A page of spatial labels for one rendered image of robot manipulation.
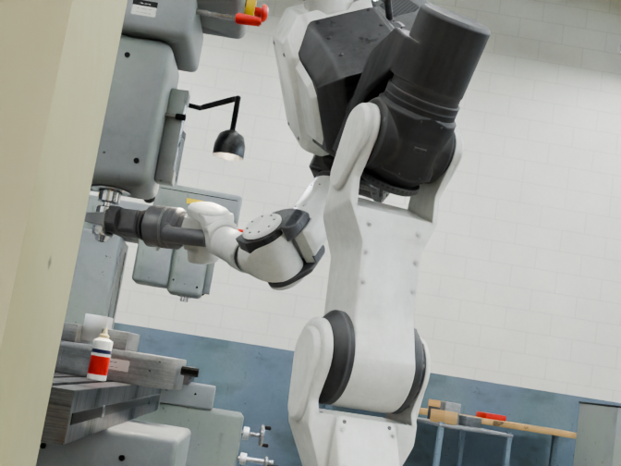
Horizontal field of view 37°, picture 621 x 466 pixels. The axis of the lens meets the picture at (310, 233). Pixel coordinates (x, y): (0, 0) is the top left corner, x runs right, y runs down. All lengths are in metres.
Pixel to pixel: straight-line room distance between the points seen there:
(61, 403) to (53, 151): 1.23
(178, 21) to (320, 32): 0.46
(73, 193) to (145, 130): 1.72
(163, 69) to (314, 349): 0.85
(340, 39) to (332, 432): 0.66
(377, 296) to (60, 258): 1.17
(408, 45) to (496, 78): 7.80
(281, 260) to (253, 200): 6.94
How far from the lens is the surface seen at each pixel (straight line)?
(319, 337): 1.38
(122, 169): 1.96
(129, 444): 1.85
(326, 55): 1.59
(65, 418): 1.45
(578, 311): 9.00
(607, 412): 6.10
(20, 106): 0.23
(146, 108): 1.99
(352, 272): 1.42
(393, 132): 1.41
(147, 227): 1.95
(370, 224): 1.42
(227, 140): 2.11
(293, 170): 8.70
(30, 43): 0.24
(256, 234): 1.68
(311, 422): 1.38
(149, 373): 2.09
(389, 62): 1.45
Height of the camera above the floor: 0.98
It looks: 9 degrees up
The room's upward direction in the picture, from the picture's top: 9 degrees clockwise
